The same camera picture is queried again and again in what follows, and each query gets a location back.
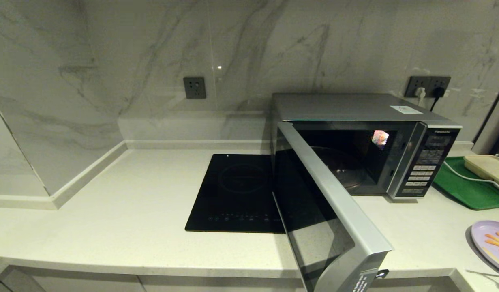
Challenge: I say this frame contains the microwave door with dark glass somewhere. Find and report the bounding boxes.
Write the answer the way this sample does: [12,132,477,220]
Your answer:
[273,121,394,292]

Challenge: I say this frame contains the purple plate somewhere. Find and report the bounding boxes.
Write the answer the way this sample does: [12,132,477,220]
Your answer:
[471,220,499,275]

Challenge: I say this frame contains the white paper sheet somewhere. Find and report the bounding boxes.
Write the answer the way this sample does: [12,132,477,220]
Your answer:
[390,105,423,114]

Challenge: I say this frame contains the black induction cooktop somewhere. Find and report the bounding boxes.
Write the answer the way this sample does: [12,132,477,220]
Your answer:
[185,154,286,234]

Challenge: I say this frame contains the green plastic tray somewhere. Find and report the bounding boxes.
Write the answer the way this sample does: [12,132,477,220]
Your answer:
[433,156,499,210]

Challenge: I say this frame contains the beige plastic box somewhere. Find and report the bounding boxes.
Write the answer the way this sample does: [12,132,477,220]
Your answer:
[463,155,499,195]

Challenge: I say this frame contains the grey cabinet side panel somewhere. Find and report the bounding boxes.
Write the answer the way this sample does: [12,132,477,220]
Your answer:
[0,266,45,292]

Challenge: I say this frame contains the grey single wall socket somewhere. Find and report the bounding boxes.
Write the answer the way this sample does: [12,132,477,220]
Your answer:
[183,77,206,100]

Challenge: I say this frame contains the grey double wall socket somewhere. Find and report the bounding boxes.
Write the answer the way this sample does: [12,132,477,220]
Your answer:
[404,76,451,99]

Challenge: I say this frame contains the black power plug with cable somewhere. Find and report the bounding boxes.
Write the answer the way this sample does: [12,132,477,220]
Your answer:
[429,86,445,113]

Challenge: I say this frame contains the white power cable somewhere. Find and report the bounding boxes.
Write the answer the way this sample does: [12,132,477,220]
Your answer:
[443,159,499,201]

